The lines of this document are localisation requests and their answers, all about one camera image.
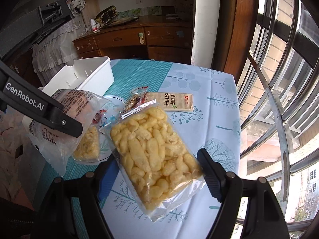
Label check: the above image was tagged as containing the beige soda cracker pack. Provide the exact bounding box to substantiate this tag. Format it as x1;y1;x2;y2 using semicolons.
144;92;195;112

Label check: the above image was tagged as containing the clear bag of biscuits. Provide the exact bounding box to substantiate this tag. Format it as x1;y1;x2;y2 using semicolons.
28;90;109;176

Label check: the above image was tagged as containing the yellow rice cracker block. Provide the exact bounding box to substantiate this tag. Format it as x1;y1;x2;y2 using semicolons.
100;100;205;222

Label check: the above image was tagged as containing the small red-print nut packet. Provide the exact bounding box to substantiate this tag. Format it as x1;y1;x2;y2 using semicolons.
91;109;107;125

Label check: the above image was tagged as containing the mixed nuts clear packet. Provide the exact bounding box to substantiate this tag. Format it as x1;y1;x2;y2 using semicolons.
124;86;149;112

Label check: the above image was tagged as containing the wooden desk with drawers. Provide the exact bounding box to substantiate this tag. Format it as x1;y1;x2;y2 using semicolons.
73;16;192;64

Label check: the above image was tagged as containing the yellow puffed snack bag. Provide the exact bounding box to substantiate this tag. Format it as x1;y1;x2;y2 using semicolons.
72;125;100;162

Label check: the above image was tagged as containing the white red-cap bottle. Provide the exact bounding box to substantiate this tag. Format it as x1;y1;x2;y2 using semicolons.
90;18;100;32

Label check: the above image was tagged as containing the white plastic storage bin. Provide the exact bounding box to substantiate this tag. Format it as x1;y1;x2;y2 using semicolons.
22;56;115;130

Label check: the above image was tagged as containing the floral fabric pouch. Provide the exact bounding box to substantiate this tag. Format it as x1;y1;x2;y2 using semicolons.
70;0;86;14

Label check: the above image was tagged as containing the black gold embroidered case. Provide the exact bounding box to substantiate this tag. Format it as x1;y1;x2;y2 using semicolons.
95;5;118;27

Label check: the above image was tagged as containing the teal leaf-print tablecloth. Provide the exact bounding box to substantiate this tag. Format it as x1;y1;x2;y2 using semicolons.
37;59;241;239

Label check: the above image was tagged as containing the book on desk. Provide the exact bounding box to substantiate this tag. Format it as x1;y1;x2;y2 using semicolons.
108;16;140;26

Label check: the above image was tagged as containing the white lace-covered furniture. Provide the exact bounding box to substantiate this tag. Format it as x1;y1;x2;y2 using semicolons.
32;16;85;72

